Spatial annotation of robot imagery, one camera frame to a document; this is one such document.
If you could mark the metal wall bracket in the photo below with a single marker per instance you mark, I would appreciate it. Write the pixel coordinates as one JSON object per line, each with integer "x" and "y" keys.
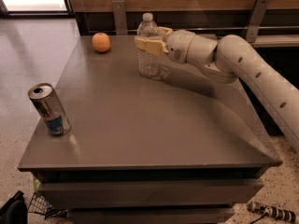
{"x": 251, "y": 30}
{"x": 119, "y": 12}

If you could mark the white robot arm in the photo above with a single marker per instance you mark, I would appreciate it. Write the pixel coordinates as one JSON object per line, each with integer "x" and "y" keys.
{"x": 227, "y": 59}

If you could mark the black white striped handle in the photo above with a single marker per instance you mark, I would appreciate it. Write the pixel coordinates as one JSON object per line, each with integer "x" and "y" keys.
{"x": 273, "y": 212}

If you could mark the grey drawer cabinet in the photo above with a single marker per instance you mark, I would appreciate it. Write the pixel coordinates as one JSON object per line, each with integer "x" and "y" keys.
{"x": 179, "y": 149}

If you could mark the silver blue drink can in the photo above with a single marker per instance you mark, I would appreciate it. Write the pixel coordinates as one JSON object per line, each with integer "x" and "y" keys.
{"x": 48, "y": 105}

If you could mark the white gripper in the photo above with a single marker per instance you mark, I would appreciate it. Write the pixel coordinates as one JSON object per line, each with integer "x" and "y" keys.
{"x": 177, "y": 46}

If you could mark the orange fruit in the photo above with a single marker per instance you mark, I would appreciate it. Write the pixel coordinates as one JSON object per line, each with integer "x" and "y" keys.
{"x": 101, "y": 42}

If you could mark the black wire basket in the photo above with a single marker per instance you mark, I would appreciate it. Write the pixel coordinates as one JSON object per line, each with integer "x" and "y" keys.
{"x": 39, "y": 205}

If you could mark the right metal wall bracket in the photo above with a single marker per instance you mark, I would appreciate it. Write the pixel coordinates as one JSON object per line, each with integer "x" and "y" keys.
{"x": 251, "y": 30}

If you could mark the left metal wall bracket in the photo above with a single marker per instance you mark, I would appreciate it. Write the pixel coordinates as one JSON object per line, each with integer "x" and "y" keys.
{"x": 119, "y": 12}

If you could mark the clear plastic water bottle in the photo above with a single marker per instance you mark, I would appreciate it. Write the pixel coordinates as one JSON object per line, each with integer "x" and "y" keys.
{"x": 148, "y": 66}

